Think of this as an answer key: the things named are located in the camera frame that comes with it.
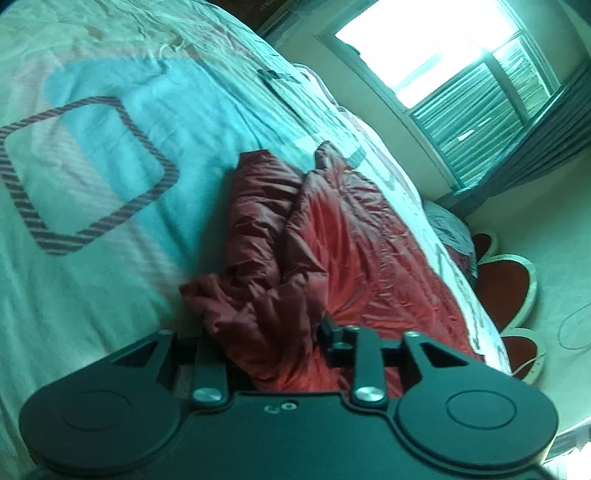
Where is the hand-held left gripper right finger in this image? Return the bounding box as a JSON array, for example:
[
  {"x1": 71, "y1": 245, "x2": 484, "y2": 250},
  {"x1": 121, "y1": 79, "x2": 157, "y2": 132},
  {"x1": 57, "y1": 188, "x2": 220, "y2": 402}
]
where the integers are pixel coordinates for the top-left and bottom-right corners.
[{"x1": 318, "y1": 316, "x2": 469, "y2": 409}]

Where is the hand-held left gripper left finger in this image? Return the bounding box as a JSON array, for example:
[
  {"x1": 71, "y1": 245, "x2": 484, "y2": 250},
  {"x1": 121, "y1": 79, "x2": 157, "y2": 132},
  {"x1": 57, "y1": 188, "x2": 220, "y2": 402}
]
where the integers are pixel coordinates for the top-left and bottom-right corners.
[{"x1": 112, "y1": 329, "x2": 232, "y2": 407}]

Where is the red puffer jacket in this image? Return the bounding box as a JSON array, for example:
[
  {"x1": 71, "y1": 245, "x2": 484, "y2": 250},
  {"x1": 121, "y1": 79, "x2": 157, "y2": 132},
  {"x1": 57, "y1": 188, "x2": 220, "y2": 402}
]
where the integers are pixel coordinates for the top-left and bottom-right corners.
[{"x1": 179, "y1": 140, "x2": 485, "y2": 401}]

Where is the red pillow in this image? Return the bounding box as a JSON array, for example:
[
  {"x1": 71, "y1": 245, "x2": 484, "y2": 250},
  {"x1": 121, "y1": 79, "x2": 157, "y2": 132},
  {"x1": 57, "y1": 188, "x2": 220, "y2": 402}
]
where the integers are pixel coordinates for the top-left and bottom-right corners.
[{"x1": 449, "y1": 246, "x2": 479, "y2": 280}]

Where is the red petal-shaped headboard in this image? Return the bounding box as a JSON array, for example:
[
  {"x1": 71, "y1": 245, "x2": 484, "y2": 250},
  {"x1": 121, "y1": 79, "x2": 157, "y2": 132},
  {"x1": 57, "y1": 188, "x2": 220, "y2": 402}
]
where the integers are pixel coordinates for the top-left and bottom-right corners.
[{"x1": 470, "y1": 230, "x2": 549, "y2": 385}]

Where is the bed with patterned sheet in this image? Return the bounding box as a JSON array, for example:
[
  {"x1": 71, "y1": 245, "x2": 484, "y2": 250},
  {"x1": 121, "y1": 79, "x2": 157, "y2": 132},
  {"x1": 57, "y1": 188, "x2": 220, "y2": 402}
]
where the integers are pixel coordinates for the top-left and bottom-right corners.
[{"x1": 0, "y1": 0, "x2": 514, "y2": 480}]

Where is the grey curtain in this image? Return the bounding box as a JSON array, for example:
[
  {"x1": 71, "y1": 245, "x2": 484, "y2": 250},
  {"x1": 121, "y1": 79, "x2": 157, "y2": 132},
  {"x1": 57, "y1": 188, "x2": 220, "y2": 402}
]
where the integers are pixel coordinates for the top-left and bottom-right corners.
[{"x1": 436, "y1": 59, "x2": 591, "y2": 219}]

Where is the window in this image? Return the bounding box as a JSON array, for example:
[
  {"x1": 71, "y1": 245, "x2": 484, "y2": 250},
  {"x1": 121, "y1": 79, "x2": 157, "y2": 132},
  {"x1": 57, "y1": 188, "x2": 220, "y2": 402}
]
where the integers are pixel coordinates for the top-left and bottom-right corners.
[{"x1": 318, "y1": 0, "x2": 570, "y2": 191}]

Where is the white charging cable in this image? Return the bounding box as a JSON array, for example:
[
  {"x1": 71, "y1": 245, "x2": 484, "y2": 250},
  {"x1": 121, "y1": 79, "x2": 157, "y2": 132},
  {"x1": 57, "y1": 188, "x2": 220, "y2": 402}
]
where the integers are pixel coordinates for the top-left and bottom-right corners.
[{"x1": 510, "y1": 348, "x2": 551, "y2": 377}]

